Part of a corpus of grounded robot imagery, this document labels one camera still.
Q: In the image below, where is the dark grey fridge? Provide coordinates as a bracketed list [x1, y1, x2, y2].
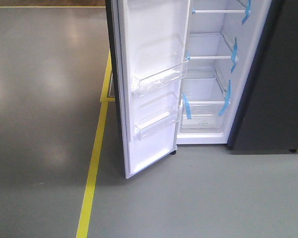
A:
[104, 0, 298, 179]

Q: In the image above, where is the clear crisper drawer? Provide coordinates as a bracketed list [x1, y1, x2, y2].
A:
[180, 101, 228, 134]

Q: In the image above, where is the fridge door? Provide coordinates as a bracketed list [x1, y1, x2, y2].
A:
[105, 0, 191, 179]

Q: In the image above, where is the clear door bin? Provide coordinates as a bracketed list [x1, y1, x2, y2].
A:
[131, 59, 189, 96]
[134, 107, 181, 140]

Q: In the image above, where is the lower clear door bin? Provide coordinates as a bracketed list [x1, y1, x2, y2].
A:
[134, 107, 181, 140]

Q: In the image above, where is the middle clear door bin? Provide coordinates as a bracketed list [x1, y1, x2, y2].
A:
[131, 59, 189, 96]

